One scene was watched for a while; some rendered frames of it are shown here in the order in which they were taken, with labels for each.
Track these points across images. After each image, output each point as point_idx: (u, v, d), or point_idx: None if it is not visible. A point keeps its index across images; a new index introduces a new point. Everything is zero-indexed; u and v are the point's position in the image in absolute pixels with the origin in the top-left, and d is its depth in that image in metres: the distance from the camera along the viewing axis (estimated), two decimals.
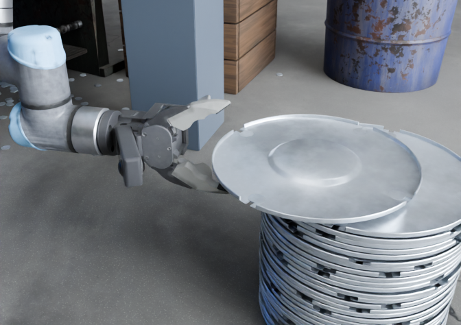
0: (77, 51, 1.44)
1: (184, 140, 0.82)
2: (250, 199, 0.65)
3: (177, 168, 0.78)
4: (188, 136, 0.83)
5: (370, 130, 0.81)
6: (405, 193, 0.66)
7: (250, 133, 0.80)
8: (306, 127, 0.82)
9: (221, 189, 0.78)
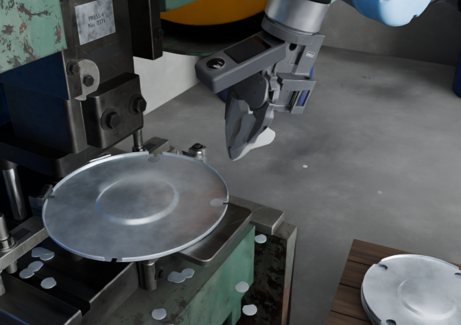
0: None
1: None
2: (157, 157, 0.94)
3: (237, 102, 0.72)
4: None
5: (105, 258, 0.70)
6: (54, 199, 0.82)
7: (213, 204, 0.81)
8: (173, 233, 0.75)
9: (229, 151, 0.75)
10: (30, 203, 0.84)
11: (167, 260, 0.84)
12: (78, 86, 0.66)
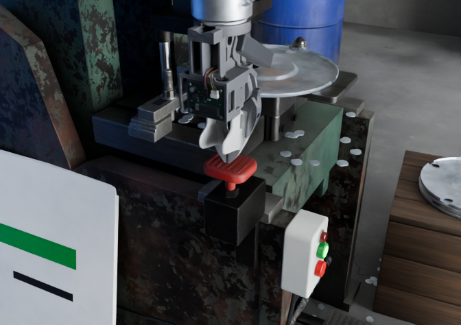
0: None
1: (222, 114, 0.66)
2: None
3: (241, 106, 0.71)
4: (216, 120, 0.65)
5: (329, 83, 0.97)
6: None
7: (292, 52, 1.13)
8: (315, 65, 1.06)
9: (231, 151, 0.75)
10: (178, 73, 1.07)
11: (286, 118, 1.06)
12: None
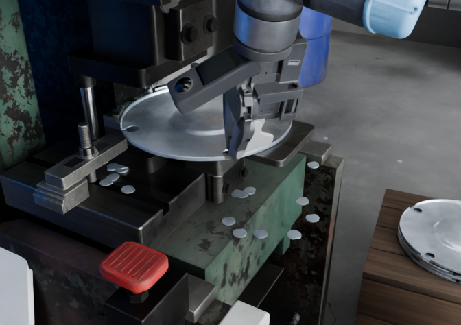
0: None
1: None
2: None
3: (228, 107, 0.71)
4: None
5: None
6: None
7: None
8: (156, 105, 0.93)
9: (229, 151, 0.75)
10: (104, 122, 0.90)
11: (232, 175, 0.90)
12: None
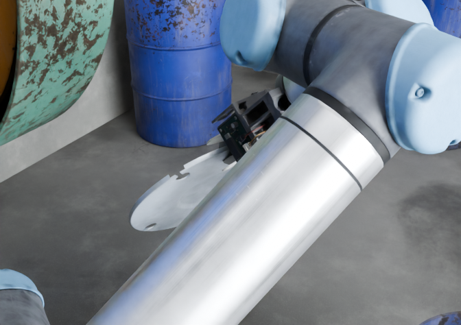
0: None
1: None
2: None
3: None
4: (233, 157, 0.64)
5: None
6: None
7: None
8: None
9: (232, 153, 0.75)
10: None
11: None
12: None
